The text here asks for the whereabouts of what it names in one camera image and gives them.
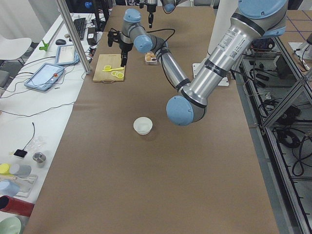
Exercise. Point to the black computer mouse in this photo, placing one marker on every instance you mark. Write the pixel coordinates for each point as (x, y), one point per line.
(60, 42)

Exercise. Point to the wooden cutting board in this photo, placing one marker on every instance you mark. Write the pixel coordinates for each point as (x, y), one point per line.
(108, 77)

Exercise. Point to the white chair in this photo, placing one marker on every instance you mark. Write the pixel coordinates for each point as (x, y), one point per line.
(13, 49)

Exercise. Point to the near blue teach pendant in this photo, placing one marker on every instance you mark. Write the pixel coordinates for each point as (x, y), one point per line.
(45, 77)

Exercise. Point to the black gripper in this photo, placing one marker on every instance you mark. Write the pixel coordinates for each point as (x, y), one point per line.
(150, 9)
(126, 46)

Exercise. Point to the far blue teach pendant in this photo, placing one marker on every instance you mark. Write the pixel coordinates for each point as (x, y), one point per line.
(66, 55)

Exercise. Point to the clear cup tray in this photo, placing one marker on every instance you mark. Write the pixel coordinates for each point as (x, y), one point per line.
(26, 185)

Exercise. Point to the black keyboard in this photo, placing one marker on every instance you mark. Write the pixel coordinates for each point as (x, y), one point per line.
(80, 26)

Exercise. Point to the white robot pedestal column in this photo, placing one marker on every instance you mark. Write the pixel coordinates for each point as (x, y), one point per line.
(223, 11)

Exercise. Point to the blue teach pendant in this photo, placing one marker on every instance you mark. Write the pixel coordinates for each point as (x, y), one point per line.
(66, 55)
(45, 77)

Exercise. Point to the small black square pad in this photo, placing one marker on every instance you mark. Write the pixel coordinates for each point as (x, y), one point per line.
(20, 153)

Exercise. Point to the black power adapter box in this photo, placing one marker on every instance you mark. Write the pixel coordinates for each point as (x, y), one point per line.
(92, 36)

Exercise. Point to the white ceramic bowl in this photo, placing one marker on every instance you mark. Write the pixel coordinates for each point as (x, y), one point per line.
(143, 125)

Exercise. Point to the yellow plastic cup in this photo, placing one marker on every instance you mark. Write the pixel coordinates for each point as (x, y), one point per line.
(5, 169)

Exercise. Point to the grey plastic cup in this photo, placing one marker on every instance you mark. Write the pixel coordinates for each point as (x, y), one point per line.
(21, 171)

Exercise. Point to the green clamp tool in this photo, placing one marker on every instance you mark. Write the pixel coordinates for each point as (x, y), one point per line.
(45, 46)

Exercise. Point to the clear plastic egg box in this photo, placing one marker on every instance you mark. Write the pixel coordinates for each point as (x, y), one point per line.
(153, 60)

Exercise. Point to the pale green bowl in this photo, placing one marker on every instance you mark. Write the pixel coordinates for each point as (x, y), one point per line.
(11, 225)

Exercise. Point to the red cylinder bottle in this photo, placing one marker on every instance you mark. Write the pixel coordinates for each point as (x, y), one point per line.
(15, 206)

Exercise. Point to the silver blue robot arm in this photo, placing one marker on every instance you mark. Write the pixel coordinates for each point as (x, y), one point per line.
(168, 7)
(249, 21)

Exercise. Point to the light blue plastic cup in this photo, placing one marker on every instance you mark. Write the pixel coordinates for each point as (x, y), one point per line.
(8, 187)

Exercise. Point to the yellow plastic knife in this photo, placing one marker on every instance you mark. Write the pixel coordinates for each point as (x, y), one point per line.
(117, 69)

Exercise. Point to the aluminium frame post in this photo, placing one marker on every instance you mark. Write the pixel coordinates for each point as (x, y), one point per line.
(64, 11)

